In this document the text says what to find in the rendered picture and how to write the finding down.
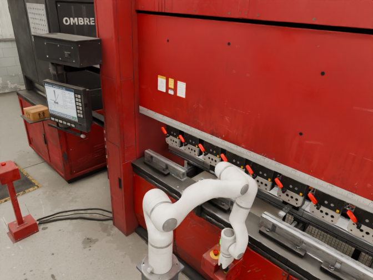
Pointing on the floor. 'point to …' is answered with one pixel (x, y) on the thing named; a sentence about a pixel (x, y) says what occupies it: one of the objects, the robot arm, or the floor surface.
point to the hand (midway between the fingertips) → (225, 268)
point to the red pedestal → (7, 175)
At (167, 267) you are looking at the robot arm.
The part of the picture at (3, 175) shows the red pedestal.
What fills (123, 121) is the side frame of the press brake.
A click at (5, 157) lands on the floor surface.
